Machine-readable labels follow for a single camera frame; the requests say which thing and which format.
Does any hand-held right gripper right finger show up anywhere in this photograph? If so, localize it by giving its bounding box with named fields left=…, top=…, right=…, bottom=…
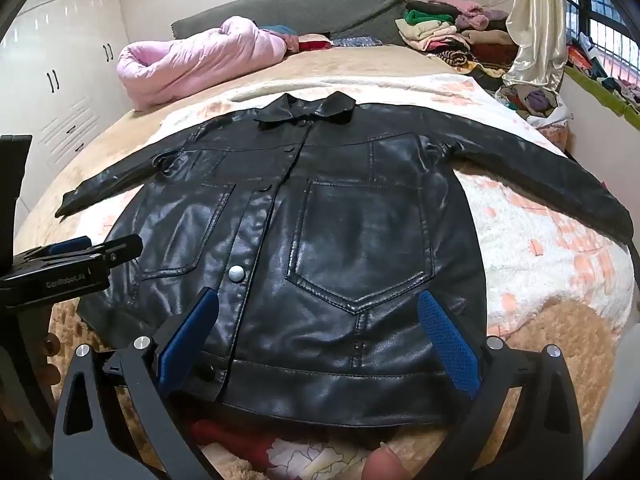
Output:
left=417, top=290, right=588, bottom=480

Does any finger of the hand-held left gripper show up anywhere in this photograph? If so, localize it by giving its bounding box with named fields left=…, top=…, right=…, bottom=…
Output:
left=30, top=237, right=96, bottom=262
left=75, top=234, right=144, bottom=281

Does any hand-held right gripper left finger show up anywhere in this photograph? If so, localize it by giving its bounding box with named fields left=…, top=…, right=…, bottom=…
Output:
left=52, top=287, right=223, bottom=480

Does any black leather jacket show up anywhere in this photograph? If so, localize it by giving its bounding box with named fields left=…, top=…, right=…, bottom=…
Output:
left=55, top=91, right=635, bottom=428

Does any white bag of clothes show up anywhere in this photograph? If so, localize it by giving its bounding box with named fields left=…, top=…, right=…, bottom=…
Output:
left=495, top=85, right=573, bottom=128

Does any pile of folded clothes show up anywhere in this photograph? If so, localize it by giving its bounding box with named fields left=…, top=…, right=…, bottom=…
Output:
left=395, top=0, right=521, bottom=78

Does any heap of colourful clothes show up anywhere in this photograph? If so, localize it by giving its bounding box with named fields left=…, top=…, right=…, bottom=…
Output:
left=567, top=40, right=640, bottom=111

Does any person's left hand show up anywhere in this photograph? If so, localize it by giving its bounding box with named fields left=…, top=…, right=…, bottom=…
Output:
left=40, top=330, right=66, bottom=376

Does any person's right hand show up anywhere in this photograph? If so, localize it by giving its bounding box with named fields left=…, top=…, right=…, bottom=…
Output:
left=361, top=447, right=412, bottom=480

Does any red floral cloth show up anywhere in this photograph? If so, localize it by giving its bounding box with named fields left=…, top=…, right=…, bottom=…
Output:
left=185, top=417, right=381, bottom=480

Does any white orange printed blanket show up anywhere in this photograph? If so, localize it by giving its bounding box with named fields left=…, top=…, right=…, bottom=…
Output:
left=160, top=74, right=636, bottom=351

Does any white wardrobe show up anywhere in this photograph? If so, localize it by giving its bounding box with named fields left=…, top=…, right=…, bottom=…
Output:
left=0, top=0, right=133, bottom=211

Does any pink quilt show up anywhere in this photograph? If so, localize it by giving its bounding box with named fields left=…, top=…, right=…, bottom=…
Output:
left=116, top=16, right=300, bottom=111

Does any teal cloth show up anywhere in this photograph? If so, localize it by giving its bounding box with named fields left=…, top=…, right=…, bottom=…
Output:
left=260, top=24, right=301, bottom=41

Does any green sill cover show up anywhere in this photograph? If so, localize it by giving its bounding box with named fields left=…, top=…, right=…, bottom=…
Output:
left=562, top=65, right=640, bottom=128

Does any grey padded headboard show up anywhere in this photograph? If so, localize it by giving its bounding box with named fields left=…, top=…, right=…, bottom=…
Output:
left=171, top=0, right=412, bottom=46

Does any blue patterned cloth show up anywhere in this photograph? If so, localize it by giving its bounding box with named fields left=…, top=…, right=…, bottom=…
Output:
left=332, top=35, right=386, bottom=48

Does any cream satin curtain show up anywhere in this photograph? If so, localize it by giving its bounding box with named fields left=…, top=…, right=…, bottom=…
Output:
left=502, top=0, right=571, bottom=88

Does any dark framed window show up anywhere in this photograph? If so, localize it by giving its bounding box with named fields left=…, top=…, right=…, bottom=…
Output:
left=560, top=0, right=640, bottom=66

